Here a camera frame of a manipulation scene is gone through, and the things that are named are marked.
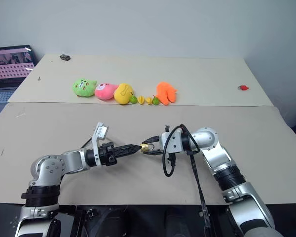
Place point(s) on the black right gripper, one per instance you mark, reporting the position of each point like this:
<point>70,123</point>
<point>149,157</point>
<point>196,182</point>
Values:
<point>160,151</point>

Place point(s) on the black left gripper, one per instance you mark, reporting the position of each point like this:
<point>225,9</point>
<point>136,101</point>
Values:
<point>108,155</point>

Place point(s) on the brass padlock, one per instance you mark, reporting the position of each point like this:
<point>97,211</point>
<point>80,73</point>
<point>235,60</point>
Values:
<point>145,147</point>

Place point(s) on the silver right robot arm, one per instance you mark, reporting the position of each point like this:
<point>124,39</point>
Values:
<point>212,148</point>

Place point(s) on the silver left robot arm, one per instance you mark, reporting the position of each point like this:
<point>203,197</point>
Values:
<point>69,160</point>

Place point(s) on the red padlock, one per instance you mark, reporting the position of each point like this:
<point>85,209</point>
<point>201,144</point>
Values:
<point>243,87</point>

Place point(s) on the small yellow toy starfruit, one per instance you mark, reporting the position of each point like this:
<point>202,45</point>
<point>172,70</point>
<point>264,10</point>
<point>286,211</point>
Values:
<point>141,100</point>
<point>149,101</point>

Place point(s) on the small green toy pear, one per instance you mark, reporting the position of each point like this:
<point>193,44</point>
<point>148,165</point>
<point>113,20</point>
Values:
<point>133,99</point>
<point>155,101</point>

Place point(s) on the orange plush toy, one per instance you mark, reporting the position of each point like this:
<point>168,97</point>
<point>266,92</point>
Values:
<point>165,92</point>

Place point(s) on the yellow plush toy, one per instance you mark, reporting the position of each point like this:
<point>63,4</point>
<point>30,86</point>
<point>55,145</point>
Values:
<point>122,93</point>

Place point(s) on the pink plush toy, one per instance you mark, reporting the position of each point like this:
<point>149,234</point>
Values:
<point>104,91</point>

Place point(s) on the beige paper table sheet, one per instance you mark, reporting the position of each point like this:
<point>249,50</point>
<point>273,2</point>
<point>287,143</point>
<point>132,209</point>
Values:
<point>187,74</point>
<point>64,123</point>

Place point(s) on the green plush toy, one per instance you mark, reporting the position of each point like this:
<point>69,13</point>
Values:
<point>83,87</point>

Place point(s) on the small black box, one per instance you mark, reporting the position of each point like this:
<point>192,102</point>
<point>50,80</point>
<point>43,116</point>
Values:
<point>65,57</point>

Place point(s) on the open laptop computer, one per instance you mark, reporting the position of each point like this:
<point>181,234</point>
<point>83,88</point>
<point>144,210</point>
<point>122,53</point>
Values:
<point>10,66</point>

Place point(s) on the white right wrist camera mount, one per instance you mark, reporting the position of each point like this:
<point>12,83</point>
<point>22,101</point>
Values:
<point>173,143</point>

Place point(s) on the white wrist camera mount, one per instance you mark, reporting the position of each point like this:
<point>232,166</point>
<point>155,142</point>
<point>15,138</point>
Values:
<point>98,138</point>
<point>173,143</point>

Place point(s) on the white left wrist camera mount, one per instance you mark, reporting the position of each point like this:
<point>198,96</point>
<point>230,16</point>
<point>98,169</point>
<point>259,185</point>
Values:
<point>98,138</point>

